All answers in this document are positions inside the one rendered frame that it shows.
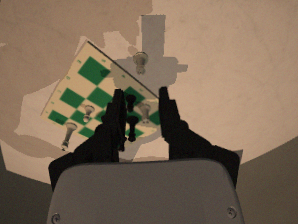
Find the white pawn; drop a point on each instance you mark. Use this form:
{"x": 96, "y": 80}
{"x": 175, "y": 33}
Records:
{"x": 89, "y": 109}

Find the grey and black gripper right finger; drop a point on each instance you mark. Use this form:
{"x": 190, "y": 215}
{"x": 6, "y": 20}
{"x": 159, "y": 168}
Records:
{"x": 182, "y": 141}

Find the white chess king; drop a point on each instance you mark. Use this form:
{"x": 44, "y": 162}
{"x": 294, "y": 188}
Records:
{"x": 70, "y": 128}

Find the green and cream chessboard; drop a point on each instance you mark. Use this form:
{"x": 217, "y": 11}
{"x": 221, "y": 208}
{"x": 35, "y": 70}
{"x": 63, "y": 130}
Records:
{"x": 91, "y": 80}

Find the black rook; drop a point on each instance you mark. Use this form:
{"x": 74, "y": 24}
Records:
{"x": 122, "y": 147}

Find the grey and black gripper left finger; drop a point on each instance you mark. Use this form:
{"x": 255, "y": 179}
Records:
{"x": 103, "y": 145}

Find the black pawn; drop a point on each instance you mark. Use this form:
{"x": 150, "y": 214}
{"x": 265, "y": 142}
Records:
{"x": 130, "y": 99}

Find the black chess queen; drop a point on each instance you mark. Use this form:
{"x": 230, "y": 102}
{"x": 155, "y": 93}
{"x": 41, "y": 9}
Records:
{"x": 132, "y": 120}

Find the white rook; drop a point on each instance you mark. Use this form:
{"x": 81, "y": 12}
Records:
{"x": 145, "y": 109}

